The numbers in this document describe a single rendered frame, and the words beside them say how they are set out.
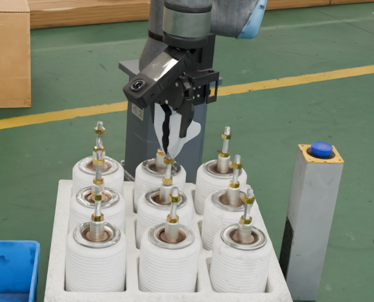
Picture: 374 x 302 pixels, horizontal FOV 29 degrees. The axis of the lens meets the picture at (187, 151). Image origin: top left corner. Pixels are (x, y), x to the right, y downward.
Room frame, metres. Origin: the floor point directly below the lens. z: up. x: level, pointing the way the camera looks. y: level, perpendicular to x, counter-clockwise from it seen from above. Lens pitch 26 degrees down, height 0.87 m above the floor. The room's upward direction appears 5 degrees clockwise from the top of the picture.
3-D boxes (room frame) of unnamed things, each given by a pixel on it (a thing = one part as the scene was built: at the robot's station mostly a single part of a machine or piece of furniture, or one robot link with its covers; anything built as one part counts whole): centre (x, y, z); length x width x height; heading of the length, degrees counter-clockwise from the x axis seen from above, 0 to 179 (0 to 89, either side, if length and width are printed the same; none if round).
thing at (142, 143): (1.62, 0.06, 0.15); 0.19 x 0.19 x 0.30; 34
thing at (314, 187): (1.20, -0.25, 0.16); 0.07 x 0.07 x 0.31; 8
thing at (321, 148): (1.20, -0.25, 0.32); 0.04 x 0.04 x 0.02
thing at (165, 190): (1.08, 0.03, 0.26); 0.02 x 0.02 x 0.03
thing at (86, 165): (1.18, 0.16, 0.25); 0.08 x 0.08 x 0.01
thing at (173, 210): (0.97, 0.01, 0.30); 0.01 x 0.01 x 0.08
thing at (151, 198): (1.08, 0.03, 0.25); 0.08 x 0.08 x 0.01
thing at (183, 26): (1.10, 0.02, 0.57); 0.08 x 0.08 x 0.05
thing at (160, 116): (1.11, 0.03, 0.38); 0.06 x 0.03 x 0.09; 136
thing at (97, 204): (0.95, 0.13, 0.30); 0.01 x 0.01 x 0.08
